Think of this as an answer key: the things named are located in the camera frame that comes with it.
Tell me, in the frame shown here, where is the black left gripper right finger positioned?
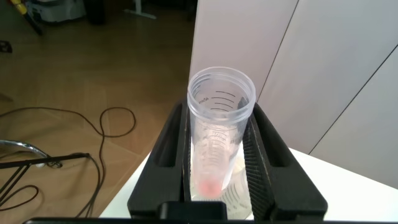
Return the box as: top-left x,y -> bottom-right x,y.
242,101 -> 329,222

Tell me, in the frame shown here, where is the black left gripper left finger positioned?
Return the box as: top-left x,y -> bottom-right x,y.
127,100 -> 192,219

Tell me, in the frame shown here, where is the test tube with red pigment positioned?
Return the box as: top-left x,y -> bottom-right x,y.
187,66 -> 257,200

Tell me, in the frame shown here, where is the metal chair leg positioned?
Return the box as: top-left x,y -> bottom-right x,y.
0,139 -> 63,169

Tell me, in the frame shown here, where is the white standing desk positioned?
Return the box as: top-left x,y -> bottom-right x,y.
123,0 -> 158,21

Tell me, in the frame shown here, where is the black bin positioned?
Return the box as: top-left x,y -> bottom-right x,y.
84,0 -> 107,26

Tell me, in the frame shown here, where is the white machine base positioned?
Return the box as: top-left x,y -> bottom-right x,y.
25,0 -> 86,23

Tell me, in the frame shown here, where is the black floor box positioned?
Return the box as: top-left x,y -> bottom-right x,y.
0,40 -> 13,54

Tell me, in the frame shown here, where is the yellow tool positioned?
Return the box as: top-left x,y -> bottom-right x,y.
8,0 -> 44,35

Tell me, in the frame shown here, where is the black floor cable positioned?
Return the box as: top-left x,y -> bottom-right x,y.
0,106 -> 137,218

